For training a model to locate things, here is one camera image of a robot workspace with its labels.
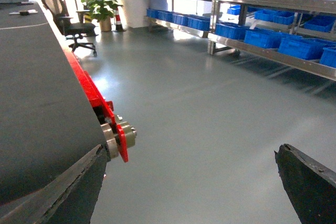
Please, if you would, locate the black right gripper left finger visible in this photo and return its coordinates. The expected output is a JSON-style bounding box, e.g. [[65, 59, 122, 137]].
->
[[1, 145, 108, 223]]

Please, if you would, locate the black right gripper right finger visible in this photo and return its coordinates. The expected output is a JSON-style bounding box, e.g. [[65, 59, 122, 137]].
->
[[275, 144, 335, 223]]

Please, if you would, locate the stainless steel shelf rack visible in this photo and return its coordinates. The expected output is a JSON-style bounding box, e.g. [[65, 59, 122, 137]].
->
[[208, 0, 335, 81]]

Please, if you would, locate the blue plastic bin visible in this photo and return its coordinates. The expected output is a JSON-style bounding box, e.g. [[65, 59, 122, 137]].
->
[[215, 22, 249, 40], [278, 38, 335, 60], [244, 29, 288, 49]]

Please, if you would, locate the far stainless shelf rack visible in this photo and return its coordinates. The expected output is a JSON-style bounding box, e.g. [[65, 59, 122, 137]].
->
[[145, 0, 210, 38]]

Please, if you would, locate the dark conveyor belt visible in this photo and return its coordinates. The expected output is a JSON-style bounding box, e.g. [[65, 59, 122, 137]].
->
[[1, 4, 106, 205]]

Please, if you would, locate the black office chair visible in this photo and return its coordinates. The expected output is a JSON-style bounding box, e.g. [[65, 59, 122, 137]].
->
[[41, 0, 97, 57]]

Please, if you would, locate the distant red white cone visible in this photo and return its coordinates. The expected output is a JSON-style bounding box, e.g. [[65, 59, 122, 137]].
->
[[114, 9, 126, 32]]

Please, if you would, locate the white flat tray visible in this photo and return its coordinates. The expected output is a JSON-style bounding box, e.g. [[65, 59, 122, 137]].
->
[[9, 9, 38, 16]]

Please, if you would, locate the red steel conveyor frame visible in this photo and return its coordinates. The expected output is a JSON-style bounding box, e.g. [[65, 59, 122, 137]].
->
[[44, 11, 129, 163]]

